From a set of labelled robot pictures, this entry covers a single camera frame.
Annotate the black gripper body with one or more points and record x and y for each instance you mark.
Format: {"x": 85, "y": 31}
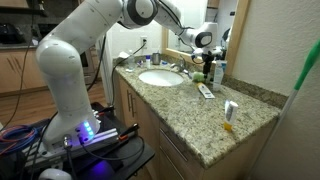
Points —
{"x": 207, "y": 54}

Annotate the tall white lotion tube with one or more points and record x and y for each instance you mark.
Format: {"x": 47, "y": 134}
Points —
{"x": 218, "y": 74}

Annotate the green soap pump bottle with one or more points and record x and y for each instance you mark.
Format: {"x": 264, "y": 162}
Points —
{"x": 199, "y": 77}

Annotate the chrome faucet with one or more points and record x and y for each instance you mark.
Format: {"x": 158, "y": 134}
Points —
{"x": 181, "y": 65}

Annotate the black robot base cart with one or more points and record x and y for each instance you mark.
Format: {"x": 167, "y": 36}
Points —
{"x": 119, "y": 152}

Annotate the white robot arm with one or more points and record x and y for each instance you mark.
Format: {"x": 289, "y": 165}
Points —
{"x": 59, "y": 58}

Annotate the white tube yellow cap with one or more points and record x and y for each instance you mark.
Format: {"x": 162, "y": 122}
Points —
{"x": 205, "y": 91}

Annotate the upright tube yellow cap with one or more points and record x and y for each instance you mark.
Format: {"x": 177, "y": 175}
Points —
{"x": 231, "y": 108}

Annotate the small white bottle blue cap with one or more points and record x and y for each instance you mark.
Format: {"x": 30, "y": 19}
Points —
{"x": 148, "y": 61}

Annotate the blue floss container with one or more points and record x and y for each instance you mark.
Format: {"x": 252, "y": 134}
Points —
{"x": 164, "y": 62}

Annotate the wood framed mirror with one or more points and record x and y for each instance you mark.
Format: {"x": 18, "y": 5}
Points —
{"x": 204, "y": 36}

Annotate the grey metal cup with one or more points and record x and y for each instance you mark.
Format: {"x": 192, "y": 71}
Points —
{"x": 156, "y": 58}

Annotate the white oval sink basin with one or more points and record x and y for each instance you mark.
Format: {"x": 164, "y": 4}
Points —
{"x": 158, "y": 77}

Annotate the wooden vanity cabinet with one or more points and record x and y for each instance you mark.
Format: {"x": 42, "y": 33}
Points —
{"x": 187, "y": 133}

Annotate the white wall outlet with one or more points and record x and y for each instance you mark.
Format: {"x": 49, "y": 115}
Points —
{"x": 144, "y": 40}

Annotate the green white mop handle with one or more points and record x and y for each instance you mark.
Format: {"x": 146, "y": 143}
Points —
{"x": 311, "y": 59}

